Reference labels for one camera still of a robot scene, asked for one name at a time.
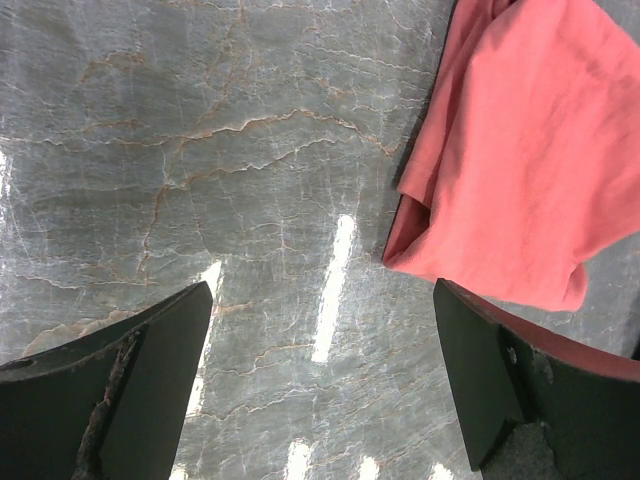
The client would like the salmon pink t shirt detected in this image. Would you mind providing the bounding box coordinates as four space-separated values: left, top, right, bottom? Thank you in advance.
383 1 639 311

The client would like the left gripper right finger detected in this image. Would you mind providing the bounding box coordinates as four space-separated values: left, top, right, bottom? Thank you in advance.
433 279 639 479

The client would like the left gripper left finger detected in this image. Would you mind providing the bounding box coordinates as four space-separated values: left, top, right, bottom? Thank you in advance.
1 282 213 479

